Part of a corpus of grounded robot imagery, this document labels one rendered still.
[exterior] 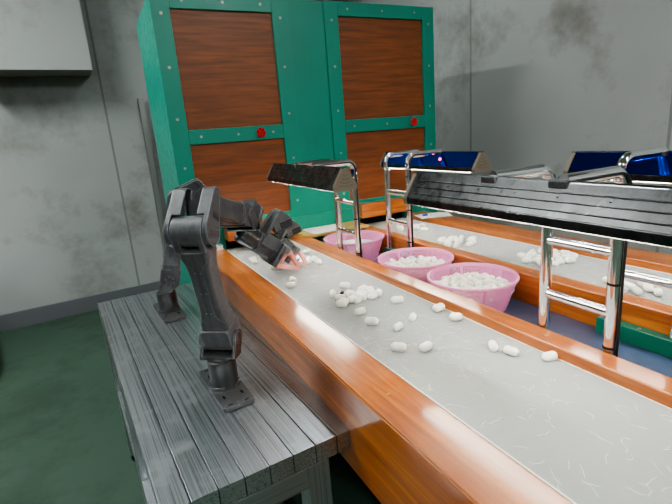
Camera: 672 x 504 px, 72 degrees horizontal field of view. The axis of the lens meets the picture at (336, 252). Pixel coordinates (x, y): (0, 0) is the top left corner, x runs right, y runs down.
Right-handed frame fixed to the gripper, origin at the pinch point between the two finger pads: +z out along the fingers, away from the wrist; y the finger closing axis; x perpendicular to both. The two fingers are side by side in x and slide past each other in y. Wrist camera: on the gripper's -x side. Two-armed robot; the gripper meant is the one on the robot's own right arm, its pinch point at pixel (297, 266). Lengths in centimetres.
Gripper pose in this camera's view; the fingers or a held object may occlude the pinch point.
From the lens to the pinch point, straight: 130.6
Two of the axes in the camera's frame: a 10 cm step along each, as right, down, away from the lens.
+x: -5.2, 8.5, -0.9
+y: -4.6, -1.9, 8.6
